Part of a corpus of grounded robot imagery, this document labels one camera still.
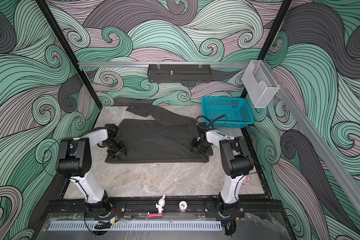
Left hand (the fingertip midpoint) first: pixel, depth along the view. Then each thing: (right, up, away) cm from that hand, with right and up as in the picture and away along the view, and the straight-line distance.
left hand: (124, 154), depth 93 cm
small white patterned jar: (+36, -19, -24) cm, 47 cm away
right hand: (+44, +2, +2) cm, 44 cm away
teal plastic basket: (+83, +29, +24) cm, 91 cm away
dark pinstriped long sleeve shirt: (+26, +9, +5) cm, 28 cm away
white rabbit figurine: (+26, -19, -20) cm, 38 cm away
